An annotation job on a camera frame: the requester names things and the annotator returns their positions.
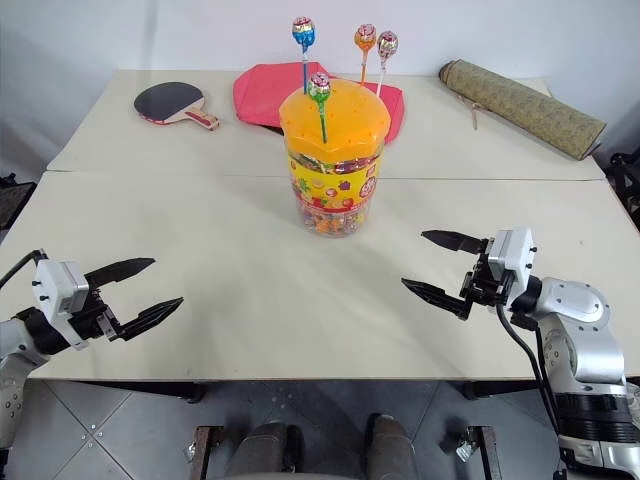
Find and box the metal caster wheel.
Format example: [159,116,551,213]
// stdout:
[438,432,475,462]

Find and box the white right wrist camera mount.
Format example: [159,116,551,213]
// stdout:
[486,226,537,302]

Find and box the black table tennis paddle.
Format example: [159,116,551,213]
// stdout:
[132,80,222,133]

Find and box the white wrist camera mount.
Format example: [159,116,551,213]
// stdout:
[486,226,537,302]
[31,258,92,351]

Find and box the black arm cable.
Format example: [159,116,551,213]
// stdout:
[0,249,49,292]
[496,301,562,439]

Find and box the dark mesh object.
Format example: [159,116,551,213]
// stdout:
[0,172,37,232]

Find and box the rusty metal bracket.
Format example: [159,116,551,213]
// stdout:
[191,425,225,480]
[466,425,504,480]

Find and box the dark rounded shape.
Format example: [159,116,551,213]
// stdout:
[233,421,305,480]
[366,412,419,480]

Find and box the silver red wrapped lollipop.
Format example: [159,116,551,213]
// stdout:
[373,30,400,99]

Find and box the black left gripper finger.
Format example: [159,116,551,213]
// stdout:
[83,257,157,291]
[117,296,185,343]

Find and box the green wrapped lollipop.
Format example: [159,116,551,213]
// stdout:
[306,70,333,144]

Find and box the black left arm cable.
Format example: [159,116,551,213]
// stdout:
[0,249,49,292]

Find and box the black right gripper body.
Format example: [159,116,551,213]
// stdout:
[460,238,517,308]

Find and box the orange wrapped lollipop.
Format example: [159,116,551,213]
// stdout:
[353,22,378,87]

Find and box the red cloth bag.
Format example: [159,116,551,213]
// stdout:
[231,61,408,147]

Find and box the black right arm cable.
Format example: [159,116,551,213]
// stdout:
[496,301,562,439]

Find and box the black metal frame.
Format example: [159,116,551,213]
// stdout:
[606,148,640,229]

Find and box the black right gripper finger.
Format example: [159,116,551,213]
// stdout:
[400,277,472,322]
[420,229,488,255]

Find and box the lollipop jar with orange lid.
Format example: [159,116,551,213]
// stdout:
[278,76,392,240]

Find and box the blue wrapped lollipop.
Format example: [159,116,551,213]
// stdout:
[291,15,318,96]

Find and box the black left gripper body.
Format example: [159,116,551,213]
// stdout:
[66,277,124,347]

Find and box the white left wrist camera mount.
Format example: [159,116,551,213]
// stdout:
[31,258,92,351]

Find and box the rolled olive mat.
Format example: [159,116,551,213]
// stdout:
[437,58,608,163]

